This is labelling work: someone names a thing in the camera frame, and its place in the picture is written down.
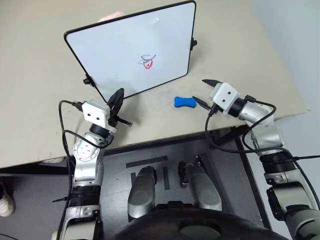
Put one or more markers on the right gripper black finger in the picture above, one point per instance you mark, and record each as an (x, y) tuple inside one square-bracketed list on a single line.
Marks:
[(212, 82), (203, 102)]

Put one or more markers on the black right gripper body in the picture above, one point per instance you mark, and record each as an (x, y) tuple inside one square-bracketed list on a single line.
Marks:
[(215, 110)]

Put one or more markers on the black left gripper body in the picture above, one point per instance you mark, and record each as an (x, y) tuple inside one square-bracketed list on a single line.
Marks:
[(113, 113)]

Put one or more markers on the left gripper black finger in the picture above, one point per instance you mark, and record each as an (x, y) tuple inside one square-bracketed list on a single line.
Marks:
[(118, 96), (124, 122)]

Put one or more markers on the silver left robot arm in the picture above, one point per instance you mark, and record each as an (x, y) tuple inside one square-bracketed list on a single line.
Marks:
[(85, 160)]

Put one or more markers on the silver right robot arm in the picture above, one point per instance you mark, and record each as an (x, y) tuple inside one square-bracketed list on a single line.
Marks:
[(265, 135)]

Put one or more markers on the blue bone shaped eraser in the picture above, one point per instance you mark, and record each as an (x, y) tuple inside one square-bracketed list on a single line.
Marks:
[(184, 102)]

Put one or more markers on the black whiteboard stand knob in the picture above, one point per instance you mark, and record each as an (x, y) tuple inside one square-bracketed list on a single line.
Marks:
[(193, 43), (87, 81)]

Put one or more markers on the black framed whiteboard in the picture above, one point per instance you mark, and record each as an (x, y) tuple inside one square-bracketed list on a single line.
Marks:
[(125, 50)]

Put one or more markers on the short black tape strip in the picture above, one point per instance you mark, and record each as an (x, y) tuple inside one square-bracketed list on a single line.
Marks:
[(166, 178)]

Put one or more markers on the black robot foot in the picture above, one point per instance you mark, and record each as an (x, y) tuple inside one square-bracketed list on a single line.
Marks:
[(183, 175)]

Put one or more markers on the silver left robot leg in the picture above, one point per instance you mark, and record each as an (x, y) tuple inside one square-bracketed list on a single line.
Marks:
[(141, 192)]

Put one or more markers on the silver robot leg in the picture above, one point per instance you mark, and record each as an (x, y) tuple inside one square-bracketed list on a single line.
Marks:
[(205, 190), (141, 192)]

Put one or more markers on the black metal table leg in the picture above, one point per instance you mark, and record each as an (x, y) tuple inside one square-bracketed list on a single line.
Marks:
[(250, 175)]

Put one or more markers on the silver right robot leg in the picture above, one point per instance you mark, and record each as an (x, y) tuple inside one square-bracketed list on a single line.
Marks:
[(205, 190)]

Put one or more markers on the black rounded robot torso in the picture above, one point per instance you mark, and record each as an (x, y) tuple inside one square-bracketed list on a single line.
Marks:
[(195, 225)]

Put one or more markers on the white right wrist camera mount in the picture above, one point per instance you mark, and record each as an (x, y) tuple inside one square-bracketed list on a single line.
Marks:
[(225, 96)]

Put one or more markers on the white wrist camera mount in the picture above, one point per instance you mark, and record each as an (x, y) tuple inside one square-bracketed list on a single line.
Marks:
[(95, 112), (225, 96)]

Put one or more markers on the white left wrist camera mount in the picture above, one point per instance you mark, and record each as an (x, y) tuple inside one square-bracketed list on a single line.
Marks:
[(95, 112)]

